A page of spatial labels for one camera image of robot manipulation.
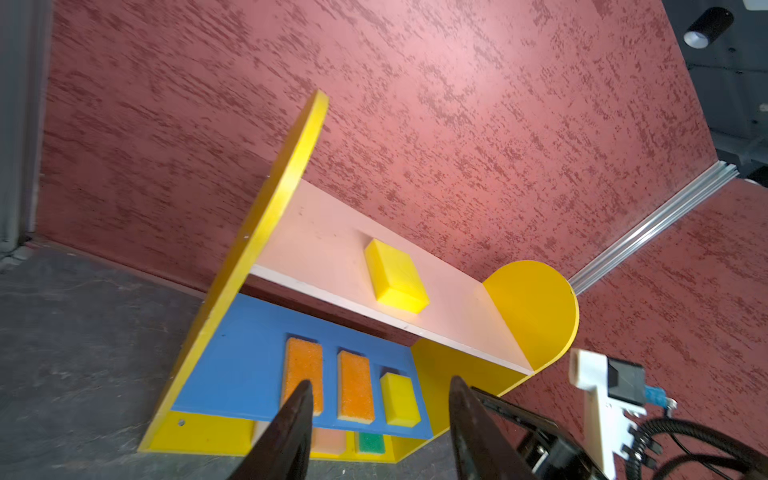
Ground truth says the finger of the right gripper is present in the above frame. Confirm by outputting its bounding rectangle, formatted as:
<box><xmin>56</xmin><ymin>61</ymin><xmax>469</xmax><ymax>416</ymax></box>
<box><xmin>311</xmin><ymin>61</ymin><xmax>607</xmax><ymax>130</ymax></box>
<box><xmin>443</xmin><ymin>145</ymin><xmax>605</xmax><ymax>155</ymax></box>
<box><xmin>471</xmin><ymin>387</ymin><xmax>580</xmax><ymax>446</ymax></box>

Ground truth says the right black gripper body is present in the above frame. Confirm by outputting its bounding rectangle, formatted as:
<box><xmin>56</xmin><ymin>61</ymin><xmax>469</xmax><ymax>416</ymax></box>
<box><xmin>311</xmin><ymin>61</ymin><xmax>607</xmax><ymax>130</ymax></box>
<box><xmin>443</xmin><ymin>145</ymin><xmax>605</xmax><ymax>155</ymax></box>
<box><xmin>517</xmin><ymin>430</ymin><xmax>606</xmax><ymax>480</ymax></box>

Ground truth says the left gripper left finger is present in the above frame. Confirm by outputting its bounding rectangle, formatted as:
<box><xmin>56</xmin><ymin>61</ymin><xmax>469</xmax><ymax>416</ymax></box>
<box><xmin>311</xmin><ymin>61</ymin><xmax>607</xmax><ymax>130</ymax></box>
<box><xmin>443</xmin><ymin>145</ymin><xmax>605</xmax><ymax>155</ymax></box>
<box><xmin>228</xmin><ymin>380</ymin><xmax>313</xmax><ymax>480</ymax></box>

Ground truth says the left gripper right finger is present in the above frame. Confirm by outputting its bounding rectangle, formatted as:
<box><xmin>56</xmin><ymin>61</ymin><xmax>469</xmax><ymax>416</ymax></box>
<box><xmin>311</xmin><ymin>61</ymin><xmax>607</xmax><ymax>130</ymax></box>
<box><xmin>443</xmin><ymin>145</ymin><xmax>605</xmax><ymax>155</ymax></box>
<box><xmin>449</xmin><ymin>376</ymin><xmax>535</xmax><ymax>479</ymax></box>

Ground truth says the cream white sponge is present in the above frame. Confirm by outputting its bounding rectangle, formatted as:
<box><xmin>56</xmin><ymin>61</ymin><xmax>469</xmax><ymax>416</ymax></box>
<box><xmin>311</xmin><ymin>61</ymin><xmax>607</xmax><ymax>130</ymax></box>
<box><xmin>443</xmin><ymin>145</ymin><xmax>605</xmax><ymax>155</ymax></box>
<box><xmin>251</xmin><ymin>421</ymin><xmax>270</xmax><ymax>445</ymax></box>

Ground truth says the salmon pink sponge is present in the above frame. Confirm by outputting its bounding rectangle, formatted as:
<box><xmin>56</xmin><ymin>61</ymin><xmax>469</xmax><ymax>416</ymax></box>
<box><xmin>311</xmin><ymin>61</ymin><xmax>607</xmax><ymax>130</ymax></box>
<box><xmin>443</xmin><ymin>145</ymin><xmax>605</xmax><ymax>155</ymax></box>
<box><xmin>311</xmin><ymin>428</ymin><xmax>347</xmax><ymax>457</ymax></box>

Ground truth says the green sponge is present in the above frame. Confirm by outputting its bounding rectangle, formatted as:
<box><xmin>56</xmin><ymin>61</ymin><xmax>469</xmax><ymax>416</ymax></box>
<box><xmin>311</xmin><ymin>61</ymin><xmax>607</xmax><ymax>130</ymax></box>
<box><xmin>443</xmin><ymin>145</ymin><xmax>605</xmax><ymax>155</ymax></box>
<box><xmin>356</xmin><ymin>432</ymin><xmax>386</xmax><ymax>456</ymax></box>

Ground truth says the orange sponge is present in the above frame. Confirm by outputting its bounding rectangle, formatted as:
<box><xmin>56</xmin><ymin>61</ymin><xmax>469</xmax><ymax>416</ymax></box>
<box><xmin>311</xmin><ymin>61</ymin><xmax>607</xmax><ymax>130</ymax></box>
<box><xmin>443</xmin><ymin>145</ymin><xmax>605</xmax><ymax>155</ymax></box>
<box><xmin>337</xmin><ymin>350</ymin><xmax>375</xmax><ymax>425</ymax></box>
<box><xmin>281</xmin><ymin>337</ymin><xmax>324</xmax><ymax>417</ymax></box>

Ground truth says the small yellow square sponge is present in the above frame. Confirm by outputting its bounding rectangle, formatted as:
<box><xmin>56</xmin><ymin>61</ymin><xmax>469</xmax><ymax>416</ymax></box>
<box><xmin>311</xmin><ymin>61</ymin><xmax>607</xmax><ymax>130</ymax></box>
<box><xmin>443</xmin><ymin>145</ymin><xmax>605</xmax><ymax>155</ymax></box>
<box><xmin>380</xmin><ymin>372</ymin><xmax>421</xmax><ymax>428</ymax></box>

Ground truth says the yellow shelf unit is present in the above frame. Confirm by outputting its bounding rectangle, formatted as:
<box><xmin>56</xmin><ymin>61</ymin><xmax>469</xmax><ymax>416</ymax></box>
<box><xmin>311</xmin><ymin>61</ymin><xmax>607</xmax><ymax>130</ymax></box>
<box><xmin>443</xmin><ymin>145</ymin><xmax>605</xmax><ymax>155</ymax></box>
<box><xmin>139</xmin><ymin>91</ymin><xmax>580</xmax><ymax>463</ymax></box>

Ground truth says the black ceiling spotlight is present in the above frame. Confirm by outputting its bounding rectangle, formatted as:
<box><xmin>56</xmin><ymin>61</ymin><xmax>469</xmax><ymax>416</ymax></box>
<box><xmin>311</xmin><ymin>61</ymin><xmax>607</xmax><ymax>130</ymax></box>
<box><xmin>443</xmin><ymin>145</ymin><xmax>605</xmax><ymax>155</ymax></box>
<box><xmin>683</xmin><ymin>7</ymin><xmax>735</xmax><ymax>49</ymax></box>

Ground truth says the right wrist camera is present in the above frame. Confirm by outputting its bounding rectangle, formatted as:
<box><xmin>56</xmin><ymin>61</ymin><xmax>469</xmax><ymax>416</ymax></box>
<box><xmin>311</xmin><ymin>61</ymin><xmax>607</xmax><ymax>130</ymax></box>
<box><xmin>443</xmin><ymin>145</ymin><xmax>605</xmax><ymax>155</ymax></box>
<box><xmin>569</xmin><ymin>349</ymin><xmax>677</xmax><ymax>479</ymax></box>

